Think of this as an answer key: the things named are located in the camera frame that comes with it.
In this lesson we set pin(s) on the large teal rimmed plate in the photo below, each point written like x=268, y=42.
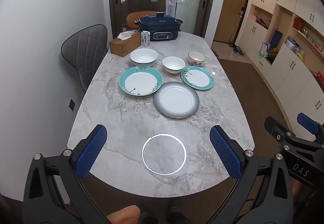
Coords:
x=140, y=81

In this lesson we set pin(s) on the large white bowl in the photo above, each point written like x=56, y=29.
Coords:
x=143, y=57

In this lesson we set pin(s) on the grey quilted chair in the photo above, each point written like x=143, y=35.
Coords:
x=83, y=47

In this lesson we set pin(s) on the red box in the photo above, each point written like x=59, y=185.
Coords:
x=297, y=23

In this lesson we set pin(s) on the brown entrance door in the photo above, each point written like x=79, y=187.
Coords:
x=231, y=4

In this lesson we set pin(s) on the medium white bowl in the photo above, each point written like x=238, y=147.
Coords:
x=173, y=63

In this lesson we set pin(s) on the floral bowl with dark rim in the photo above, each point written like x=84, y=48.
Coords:
x=196, y=57

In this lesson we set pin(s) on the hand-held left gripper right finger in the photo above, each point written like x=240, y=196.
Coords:
x=225, y=154

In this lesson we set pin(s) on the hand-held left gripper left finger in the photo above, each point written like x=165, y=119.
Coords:
x=92, y=153

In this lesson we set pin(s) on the wall outlet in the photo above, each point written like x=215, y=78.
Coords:
x=71, y=104

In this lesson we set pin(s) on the dark slipper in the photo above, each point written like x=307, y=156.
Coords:
x=215, y=53

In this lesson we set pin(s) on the dark blue electric cooker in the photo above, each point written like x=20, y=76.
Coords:
x=159, y=25

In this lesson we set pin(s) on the dark sneaker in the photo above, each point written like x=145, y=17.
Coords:
x=234, y=46
x=239, y=52

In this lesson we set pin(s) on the wooden tissue box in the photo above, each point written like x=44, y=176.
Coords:
x=124, y=47

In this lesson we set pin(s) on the grey rimmed white plate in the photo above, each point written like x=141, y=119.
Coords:
x=176, y=98

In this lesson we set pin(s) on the small milk carton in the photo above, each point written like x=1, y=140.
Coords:
x=145, y=39

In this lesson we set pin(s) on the orange chair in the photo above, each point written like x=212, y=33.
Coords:
x=134, y=17

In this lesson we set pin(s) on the person's leg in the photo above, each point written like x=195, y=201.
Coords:
x=124, y=215

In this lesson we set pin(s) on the small teal rimmed plate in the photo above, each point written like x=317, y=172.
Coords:
x=197, y=77

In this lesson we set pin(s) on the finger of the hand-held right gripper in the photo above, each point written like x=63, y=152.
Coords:
x=274, y=126
x=307, y=121

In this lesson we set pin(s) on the blue bag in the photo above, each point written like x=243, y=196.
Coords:
x=276, y=40

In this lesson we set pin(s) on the cream wall cabinet unit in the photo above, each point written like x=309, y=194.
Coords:
x=291, y=69

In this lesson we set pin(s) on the white gift bag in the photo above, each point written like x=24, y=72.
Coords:
x=264, y=49

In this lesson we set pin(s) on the white tissue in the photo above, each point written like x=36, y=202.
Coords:
x=125, y=35

